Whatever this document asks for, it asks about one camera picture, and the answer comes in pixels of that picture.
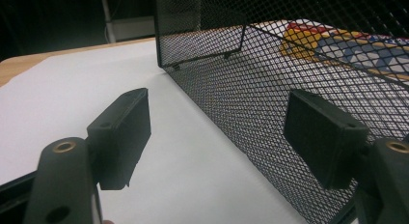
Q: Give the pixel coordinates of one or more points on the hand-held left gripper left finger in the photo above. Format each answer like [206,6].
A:
[119,137]

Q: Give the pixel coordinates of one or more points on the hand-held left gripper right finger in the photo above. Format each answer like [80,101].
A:
[324,134]

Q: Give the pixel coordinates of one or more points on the colourful snack packet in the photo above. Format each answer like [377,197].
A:
[350,47]

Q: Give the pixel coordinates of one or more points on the metal stand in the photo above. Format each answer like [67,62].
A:
[123,24]

